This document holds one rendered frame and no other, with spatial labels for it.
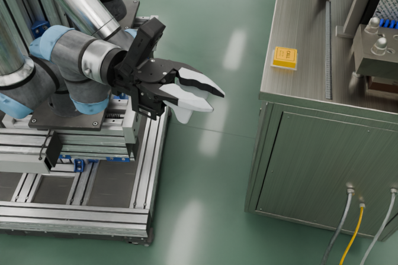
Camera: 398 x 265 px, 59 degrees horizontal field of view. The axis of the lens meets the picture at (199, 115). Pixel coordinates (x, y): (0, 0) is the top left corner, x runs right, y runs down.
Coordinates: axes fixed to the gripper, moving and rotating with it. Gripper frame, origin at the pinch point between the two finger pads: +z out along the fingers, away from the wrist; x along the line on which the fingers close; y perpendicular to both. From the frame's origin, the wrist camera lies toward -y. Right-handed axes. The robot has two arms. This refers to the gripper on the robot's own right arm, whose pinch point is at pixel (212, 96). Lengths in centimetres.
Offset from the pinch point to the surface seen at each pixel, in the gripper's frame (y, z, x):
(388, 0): 4, 21, -72
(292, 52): 23, 0, -60
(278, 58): 24, -2, -56
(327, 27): 22, 6, -83
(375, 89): 25, 27, -58
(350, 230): 102, 46, -66
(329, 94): 27, 16, -51
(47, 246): 125, -74, 0
